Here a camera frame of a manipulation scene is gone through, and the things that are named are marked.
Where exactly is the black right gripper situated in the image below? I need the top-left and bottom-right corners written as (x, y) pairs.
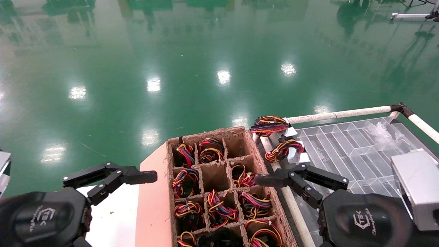
top-left (255, 164), bottom-right (417, 247)

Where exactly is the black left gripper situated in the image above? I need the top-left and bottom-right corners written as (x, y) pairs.
top-left (0, 162), bottom-right (157, 247)

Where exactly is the white flat panel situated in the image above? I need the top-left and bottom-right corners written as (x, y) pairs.
top-left (76, 184), bottom-right (139, 247)

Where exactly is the clear plastic divider tray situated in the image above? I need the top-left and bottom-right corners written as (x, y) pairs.
top-left (295, 117), bottom-right (433, 247)

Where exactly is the pink flat board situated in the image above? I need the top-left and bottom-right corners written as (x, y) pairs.
top-left (135, 142), bottom-right (172, 247)

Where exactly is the crumpled clear plastic wrap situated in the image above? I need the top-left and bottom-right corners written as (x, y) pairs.
top-left (364, 122), bottom-right (402, 144)

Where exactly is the brown cardboard divider box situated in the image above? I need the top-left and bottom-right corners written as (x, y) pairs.
top-left (166, 126), bottom-right (298, 247)

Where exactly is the black pipe corner connector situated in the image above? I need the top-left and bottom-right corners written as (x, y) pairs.
top-left (389, 102), bottom-right (415, 120)

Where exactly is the white pipe rail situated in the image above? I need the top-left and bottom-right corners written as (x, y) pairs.
top-left (408, 114), bottom-right (439, 144)
top-left (286, 106), bottom-right (392, 125)
top-left (259, 136), bottom-right (316, 247)

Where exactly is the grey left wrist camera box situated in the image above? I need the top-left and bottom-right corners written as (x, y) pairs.
top-left (0, 151), bottom-right (12, 198)

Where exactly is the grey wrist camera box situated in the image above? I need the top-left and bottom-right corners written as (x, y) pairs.
top-left (391, 149), bottom-right (439, 231)
top-left (0, 151), bottom-right (12, 198)

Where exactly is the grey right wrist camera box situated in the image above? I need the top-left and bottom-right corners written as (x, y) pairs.
top-left (391, 149), bottom-right (439, 231)

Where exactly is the power supply with black cables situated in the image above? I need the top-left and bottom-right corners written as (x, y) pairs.
top-left (197, 227), bottom-right (243, 247)

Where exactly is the white metal frame base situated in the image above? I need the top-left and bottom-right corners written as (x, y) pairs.
top-left (391, 10), bottom-right (439, 23)

